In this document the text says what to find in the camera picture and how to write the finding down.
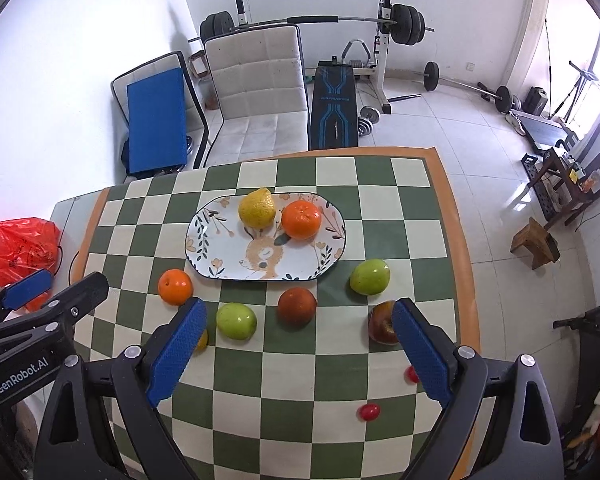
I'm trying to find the orange mandarin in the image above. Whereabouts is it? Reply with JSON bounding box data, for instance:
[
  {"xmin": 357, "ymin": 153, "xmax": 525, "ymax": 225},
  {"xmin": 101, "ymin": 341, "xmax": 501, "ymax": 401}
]
[{"xmin": 157, "ymin": 269, "xmax": 194, "ymax": 307}]

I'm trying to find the yellow orange fruit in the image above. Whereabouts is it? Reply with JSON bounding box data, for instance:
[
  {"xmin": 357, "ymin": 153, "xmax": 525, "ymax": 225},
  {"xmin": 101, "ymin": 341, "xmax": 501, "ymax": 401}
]
[{"xmin": 195, "ymin": 330, "xmax": 209, "ymax": 352}]

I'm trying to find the red cherry tomato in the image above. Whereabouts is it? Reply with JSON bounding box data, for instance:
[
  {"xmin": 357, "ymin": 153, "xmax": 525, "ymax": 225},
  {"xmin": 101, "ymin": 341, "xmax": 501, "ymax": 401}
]
[
  {"xmin": 358, "ymin": 402, "xmax": 381, "ymax": 422},
  {"xmin": 405, "ymin": 365, "xmax": 419, "ymax": 384}
]

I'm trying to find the green apple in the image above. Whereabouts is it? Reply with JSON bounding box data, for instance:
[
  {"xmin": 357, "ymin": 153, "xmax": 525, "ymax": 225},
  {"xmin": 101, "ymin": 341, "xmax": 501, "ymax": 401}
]
[
  {"xmin": 216, "ymin": 302, "xmax": 258, "ymax": 340},
  {"xmin": 349, "ymin": 259, "xmax": 391, "ymax": 296}
]

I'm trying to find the red brown apple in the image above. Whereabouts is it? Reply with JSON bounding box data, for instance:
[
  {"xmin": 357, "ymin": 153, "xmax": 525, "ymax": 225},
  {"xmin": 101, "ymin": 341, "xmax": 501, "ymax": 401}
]
[{"xmin": 367, "ymin": 300, "xmax": 399, "ymax": 346}]

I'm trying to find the dark red orange fruit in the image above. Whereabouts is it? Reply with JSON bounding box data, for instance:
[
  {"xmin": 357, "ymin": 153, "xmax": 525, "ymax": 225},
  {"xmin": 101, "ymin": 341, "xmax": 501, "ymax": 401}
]
[{"xmin": 276, "ymin": 287, "xmax": 317, "ymax": 326}]

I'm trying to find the red plastic bag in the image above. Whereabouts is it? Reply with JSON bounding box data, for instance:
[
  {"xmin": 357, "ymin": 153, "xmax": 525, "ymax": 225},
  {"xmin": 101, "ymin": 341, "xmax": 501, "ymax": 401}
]
[{"xmin": 0, "ymin": 217, "xmax": 60, "ymax": 287}]

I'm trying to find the floral oval plate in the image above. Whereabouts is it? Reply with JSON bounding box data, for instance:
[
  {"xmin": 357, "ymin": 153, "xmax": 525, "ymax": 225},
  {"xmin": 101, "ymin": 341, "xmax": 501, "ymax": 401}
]
[{"xmin": 185, "ymin": 192, "xmax": 347, "ymax": 282}]

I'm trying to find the green checkered tablecloth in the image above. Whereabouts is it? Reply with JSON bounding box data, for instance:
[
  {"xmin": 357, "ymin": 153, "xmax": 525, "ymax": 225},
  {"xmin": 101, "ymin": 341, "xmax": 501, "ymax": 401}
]
[{"xmin": 73, "ymin": 148, "xmax": 480, "ymax": 479}]

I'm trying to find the blue padded chair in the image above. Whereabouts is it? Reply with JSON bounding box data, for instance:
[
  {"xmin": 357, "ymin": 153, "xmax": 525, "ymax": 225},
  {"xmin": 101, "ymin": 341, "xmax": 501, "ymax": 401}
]
[{"xmin": 110, "ymin": 51, "xmax": 209, "ymax": 180}]

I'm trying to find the small wooden stool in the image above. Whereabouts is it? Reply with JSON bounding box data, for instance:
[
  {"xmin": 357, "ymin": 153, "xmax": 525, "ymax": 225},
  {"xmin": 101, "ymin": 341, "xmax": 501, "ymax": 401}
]
[{"xmin": 509, "ymin": 218, "xmax": 560, "ymax": 271}]

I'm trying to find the yellow pear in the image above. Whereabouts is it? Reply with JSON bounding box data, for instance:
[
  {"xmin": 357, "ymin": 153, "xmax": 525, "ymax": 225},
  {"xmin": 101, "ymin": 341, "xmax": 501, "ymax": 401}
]
[{"xmin": 238, "ymin": 188, "xmax": 277, "ymax": 230}]

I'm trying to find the orange on plate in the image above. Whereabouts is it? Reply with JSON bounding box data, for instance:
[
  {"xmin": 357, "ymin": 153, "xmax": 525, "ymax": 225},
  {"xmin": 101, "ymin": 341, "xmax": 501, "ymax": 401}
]
[{"xmin": 282, "ymin": 200, "xmax": 322, "ymax": 240}]

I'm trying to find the dark wooden side table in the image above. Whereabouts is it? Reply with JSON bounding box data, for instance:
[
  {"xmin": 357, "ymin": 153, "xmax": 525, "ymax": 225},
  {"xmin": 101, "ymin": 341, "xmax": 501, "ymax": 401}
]
[{"xmin": 527, "ymin": 123, "xmax": 600, "ymax": 231}]

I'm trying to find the white padded chair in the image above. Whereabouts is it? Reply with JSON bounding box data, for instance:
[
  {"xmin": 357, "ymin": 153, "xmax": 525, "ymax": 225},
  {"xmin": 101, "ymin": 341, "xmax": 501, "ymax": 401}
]
[{"xmin": 204, "ymin": 25, "xmax": 310, "ymax": 167}]

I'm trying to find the black blue weight bench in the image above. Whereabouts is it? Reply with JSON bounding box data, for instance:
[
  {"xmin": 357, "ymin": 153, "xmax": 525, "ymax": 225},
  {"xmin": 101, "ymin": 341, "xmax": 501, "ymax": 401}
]
[{"xmin": 309, "ymin": 61, "xmax": 358, "ymax": 151}]

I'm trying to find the floor barbell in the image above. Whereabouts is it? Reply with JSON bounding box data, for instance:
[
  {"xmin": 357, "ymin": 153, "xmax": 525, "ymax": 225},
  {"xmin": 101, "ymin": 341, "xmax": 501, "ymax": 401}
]
[{"xmin": 422, "ymin": 61, "xmax": 513, "ymax": 114}]

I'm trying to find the dumbbell on floor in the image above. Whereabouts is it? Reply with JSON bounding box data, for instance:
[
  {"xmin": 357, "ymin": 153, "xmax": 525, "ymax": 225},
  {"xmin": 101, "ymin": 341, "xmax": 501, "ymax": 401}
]
[{"xmin": 358, "ymin": 105, "xmax": 381, "ymax": 138}]

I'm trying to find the white barbell rack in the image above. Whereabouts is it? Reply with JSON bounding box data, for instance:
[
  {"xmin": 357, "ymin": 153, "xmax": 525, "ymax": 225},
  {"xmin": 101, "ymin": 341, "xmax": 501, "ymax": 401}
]
[{"xmin": 339, "ymin": 0, "xmax": 392, "ymax": 115}]

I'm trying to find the barbell with black plates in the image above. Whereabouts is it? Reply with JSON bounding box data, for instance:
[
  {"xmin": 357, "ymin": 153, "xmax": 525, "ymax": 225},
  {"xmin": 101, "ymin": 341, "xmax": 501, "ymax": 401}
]
[{"xmin": 193, "ymin": 4, "xmax": 434, "ymax": 46}]

